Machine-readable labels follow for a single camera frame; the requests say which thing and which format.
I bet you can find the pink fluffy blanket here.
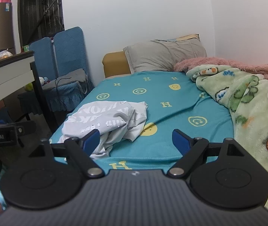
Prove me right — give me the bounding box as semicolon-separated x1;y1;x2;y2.
173;56;268;104

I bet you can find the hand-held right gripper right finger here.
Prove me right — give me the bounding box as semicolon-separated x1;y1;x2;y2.
167;129;245;178

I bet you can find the grey pillow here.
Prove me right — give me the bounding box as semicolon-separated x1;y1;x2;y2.
123;38;207;74

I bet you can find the green cartoon printed blanket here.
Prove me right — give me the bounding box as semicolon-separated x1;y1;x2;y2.
186;65;268;219

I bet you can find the grey cloth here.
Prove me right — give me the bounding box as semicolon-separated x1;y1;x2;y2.
45;68;88;87

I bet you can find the blue padded folding chair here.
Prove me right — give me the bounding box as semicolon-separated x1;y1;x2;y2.
17;27;94;116

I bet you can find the white printed t-shirt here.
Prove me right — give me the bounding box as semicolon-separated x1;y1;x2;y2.
57;101;148;162

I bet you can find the thin black cable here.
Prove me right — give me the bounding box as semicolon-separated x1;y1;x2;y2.
55;75;88;99

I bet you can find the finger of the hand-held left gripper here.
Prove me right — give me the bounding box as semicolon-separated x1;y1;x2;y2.
7;121;37;135

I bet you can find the yellow and blue pillow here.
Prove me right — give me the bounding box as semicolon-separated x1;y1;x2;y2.
167;34;200;42

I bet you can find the white desk with dark top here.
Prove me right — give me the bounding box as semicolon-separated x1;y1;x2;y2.
0;50;59;134

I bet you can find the dark window with metal grille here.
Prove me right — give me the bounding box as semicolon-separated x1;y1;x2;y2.
17;0;65;50

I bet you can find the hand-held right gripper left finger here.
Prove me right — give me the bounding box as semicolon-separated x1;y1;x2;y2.
28;129;105;179

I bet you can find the bed with teal smiley sheet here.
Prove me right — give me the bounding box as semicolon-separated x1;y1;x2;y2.
49;71;235;172

